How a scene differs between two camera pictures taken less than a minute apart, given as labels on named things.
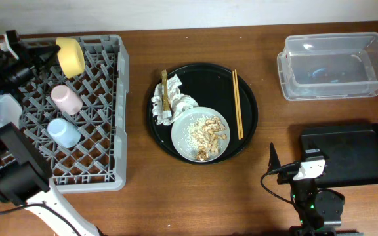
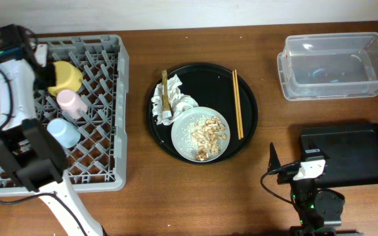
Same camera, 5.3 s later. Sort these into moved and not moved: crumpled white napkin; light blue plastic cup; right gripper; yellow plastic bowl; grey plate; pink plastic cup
Moved: pink plastic cup; yellow plastic bowl
Not moved: right gripper; grey plate; light blue plastic cup; crumpled white napkin
